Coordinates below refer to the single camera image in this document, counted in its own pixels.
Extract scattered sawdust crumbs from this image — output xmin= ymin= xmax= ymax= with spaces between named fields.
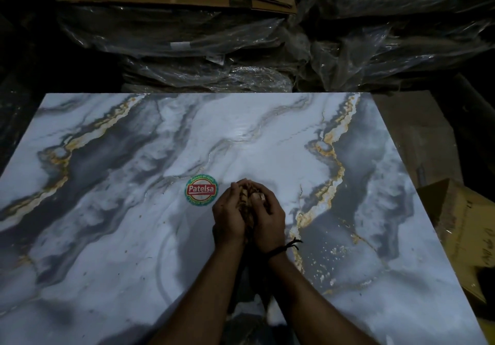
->
xmin=307 ymin=236 xmax=350 ymax=283

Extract brown cardboard box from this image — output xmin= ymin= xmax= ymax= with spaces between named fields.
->
xmin=416 ymin=178 xmax=495 ymax=303

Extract person's left forearm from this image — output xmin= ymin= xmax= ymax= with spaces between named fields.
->
xmin=150 ymin=238 xmax=249 ymax=345

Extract person's right forearm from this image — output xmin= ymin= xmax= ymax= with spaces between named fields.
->
xmin=258 ymin=245 xmax=380 ymax=345

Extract round red green sticker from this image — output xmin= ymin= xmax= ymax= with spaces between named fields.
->
xmin=185 ymin=174 xmax=219 ymax=207

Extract flat brown cardboard sheet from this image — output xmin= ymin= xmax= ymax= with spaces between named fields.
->
xmin=371 ymin=90 xmax=465 ymax=187

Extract white grey gold marble tile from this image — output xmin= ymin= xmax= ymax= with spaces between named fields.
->
xmin=0 ymin=93 xmax=489 ymax=345

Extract plastic-wrapped dark bundle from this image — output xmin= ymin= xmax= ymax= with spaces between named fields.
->
xmin=296 ymin=0 xmax=495 ymax=91
xmin=57 ymin=4 xmax=296 ymax=93

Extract black wrist thread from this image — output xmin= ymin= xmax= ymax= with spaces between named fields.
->
xmin=263 ymin=237 xmax=303 ymax=260

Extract person's right hand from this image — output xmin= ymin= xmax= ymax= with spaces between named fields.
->
xmin=247 ymin=183 xmax=287 ymax=255

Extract person's left hand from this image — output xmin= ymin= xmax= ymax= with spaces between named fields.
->
xmin=211 ymin=179 xmax=249 ymax=247

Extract handful of sawdust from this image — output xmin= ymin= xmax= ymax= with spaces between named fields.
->
xmin=238 ymin=186 xmax=267 ymax=211

